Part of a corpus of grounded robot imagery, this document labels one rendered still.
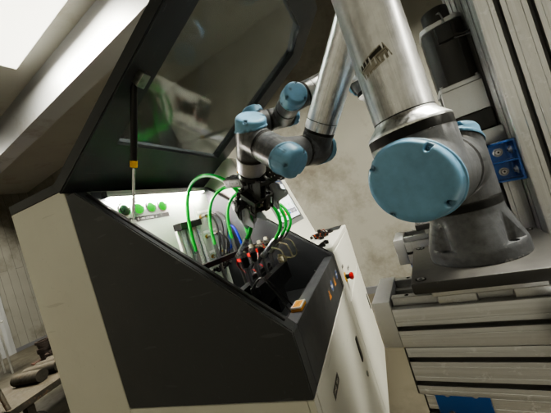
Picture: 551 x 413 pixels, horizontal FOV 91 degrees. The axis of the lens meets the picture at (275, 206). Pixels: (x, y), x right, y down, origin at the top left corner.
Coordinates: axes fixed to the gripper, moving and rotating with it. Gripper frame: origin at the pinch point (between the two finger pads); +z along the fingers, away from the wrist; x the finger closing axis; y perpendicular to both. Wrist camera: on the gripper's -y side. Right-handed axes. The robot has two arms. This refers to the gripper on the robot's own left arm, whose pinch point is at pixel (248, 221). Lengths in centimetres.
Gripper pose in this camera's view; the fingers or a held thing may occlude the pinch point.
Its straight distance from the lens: 87.1
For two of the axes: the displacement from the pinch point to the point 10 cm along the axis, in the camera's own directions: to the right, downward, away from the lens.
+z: -0.3, 7.6, 6.5
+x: 7.0, -4.5, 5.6
